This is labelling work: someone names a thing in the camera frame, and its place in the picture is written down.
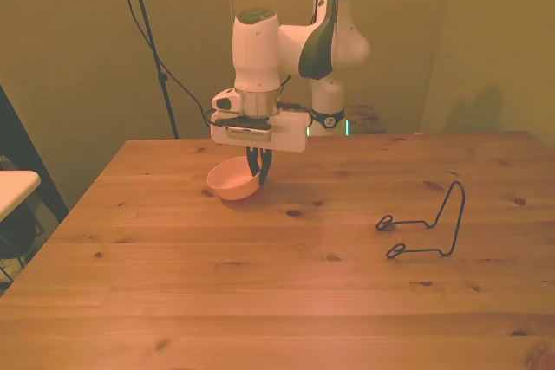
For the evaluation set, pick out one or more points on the black panel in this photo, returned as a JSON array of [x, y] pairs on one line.
[[26, 144]]

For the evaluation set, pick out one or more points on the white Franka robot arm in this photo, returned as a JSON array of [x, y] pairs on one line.
[[256, 49]]

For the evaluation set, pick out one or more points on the black chair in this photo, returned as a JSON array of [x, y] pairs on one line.
[[19, 231]]

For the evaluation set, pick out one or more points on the black tripod pole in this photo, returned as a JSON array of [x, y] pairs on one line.
[[151, 36]]

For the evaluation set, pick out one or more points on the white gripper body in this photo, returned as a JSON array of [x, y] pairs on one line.
[[288, 131]]

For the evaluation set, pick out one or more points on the white side table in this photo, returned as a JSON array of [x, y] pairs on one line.
[[15, 188]]

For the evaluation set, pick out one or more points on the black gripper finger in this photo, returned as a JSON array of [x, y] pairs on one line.
[[265, 168], [252, 162]]

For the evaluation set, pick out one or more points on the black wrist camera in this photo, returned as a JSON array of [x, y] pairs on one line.
[[243, 124]]

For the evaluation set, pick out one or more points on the pink bowl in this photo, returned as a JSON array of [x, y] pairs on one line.
[[230, 181]]

